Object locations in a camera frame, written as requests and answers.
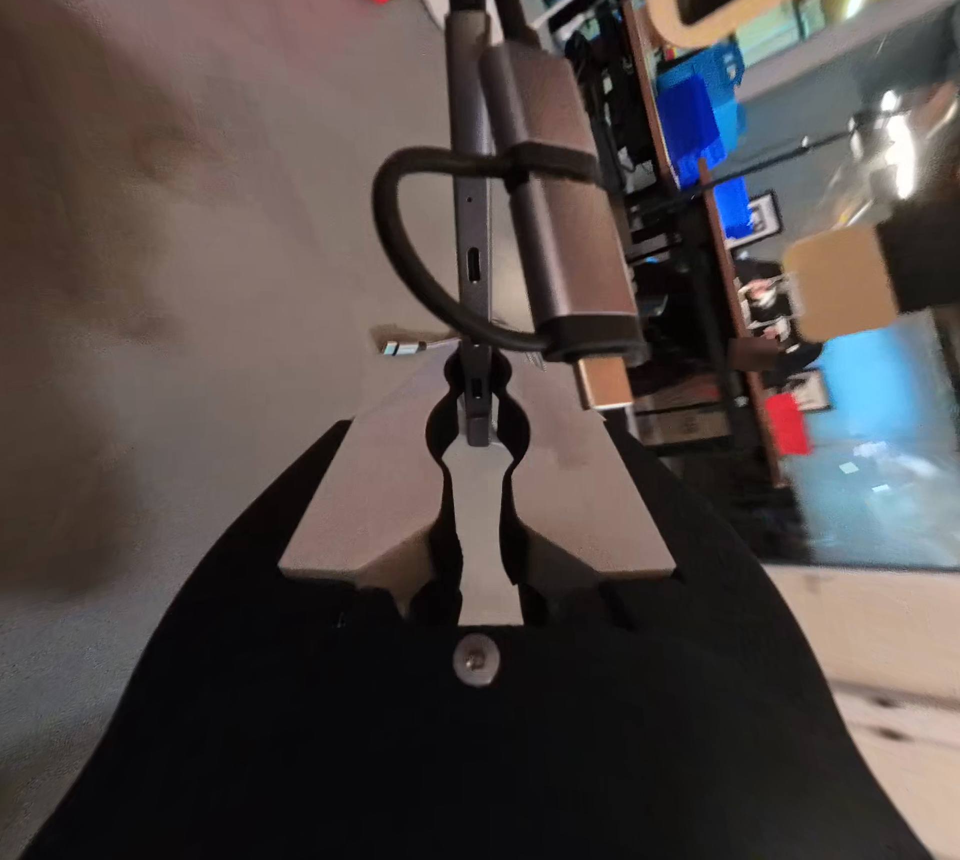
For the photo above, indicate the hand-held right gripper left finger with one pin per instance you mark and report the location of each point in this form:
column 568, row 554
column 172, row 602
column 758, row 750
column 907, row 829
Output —
column 375, row 493

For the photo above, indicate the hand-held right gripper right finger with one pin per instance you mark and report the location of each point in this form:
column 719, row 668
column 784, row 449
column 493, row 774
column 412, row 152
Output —
column 585, row 500

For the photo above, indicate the grey hdmi adapter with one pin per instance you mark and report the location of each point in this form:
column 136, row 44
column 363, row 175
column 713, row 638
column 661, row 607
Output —
column 562, row 238

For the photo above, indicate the grey usb hub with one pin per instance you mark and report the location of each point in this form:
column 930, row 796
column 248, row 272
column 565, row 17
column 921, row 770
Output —
column 471, row 230

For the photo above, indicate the small red bin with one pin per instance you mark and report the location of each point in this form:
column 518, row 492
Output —
column 787, row 424

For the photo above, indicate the framed printed tag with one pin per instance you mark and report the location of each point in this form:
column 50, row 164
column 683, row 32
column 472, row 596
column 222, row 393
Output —
column 763, row 219
column 811, row 389

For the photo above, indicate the blue plastic bin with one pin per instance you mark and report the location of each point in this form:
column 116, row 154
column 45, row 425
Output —
column 694, row 118
column 733, row 208

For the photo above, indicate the black tripod pole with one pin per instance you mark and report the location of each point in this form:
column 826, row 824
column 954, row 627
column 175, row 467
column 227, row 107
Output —
column 795, row 152

